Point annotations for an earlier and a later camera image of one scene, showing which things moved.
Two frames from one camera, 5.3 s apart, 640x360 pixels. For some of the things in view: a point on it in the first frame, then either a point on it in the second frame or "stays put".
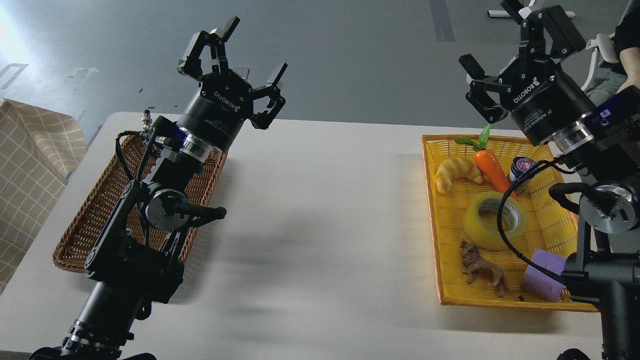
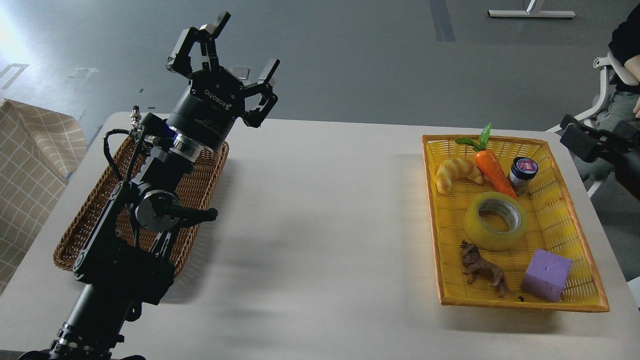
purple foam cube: (542, 279) stays put
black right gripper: (546, 101) → (589, 144)
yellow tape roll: (482, 236) stays put
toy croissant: (450, 169) stays put
